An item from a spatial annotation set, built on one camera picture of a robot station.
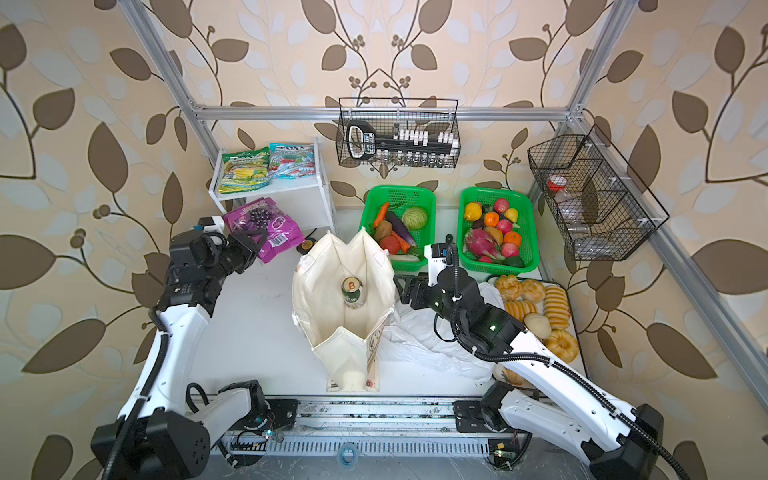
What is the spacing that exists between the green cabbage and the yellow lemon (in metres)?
0.15

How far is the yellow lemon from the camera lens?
1.10 meters

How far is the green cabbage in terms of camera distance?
3.60ft

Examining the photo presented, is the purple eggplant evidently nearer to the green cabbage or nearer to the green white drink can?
the green cabbage
